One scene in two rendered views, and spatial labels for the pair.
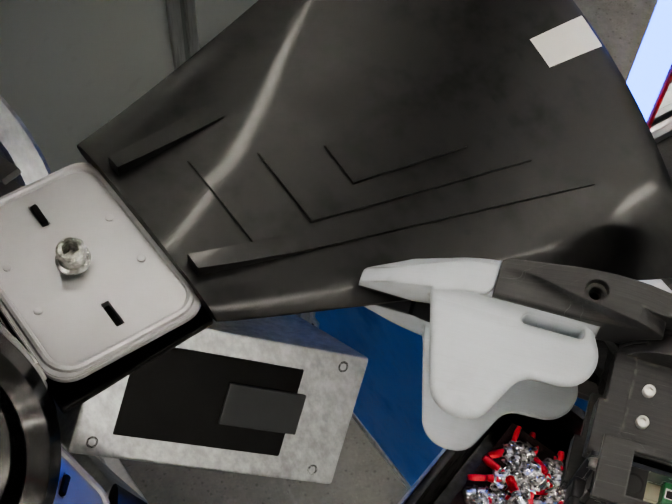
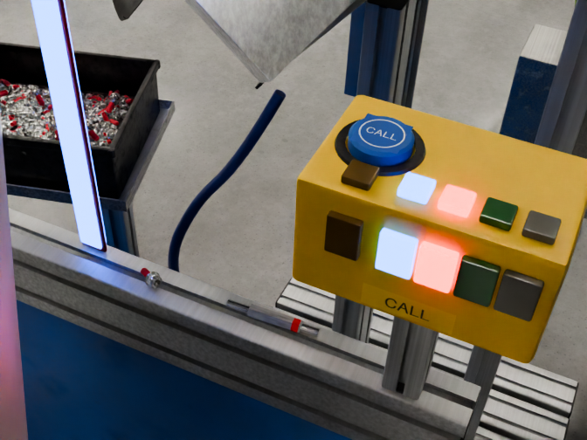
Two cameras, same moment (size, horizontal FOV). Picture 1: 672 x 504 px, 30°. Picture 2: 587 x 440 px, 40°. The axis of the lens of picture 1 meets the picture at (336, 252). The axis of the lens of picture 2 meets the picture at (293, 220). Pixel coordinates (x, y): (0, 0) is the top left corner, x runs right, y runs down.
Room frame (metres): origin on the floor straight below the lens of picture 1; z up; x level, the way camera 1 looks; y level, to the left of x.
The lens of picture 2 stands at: (0.98, -0.24, 1.38)
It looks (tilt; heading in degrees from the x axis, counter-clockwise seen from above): 43 degrees down; 153
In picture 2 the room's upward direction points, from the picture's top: 3 degrees clockwise
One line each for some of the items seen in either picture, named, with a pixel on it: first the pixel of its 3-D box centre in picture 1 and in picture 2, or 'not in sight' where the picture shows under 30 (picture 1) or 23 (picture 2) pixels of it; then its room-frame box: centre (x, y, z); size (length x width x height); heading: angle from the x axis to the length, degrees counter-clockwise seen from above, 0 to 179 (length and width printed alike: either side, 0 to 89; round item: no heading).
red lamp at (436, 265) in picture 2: not in sight; (435, 267); (0.73, -0.02, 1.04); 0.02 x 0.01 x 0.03; 40
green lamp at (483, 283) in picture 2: not in sight; (476, 281); (0.75, -0.01, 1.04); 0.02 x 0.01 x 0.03; 40
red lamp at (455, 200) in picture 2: not in sight; (457, 200); (0.71, 0.00, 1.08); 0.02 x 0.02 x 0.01; 40
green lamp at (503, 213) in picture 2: not in sight; (498, 213); (0.73, 0.01, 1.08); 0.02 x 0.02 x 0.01; 40
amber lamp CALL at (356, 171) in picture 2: not in sight; (360, 175); (0.67, -0.04, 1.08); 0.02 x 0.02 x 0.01; 40
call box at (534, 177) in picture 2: not in sight; (438, 230); (0.68, 0.01, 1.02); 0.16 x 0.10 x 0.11; 40
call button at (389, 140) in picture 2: not in sight; (380, 142); (0.65, -0.02, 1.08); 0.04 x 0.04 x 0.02
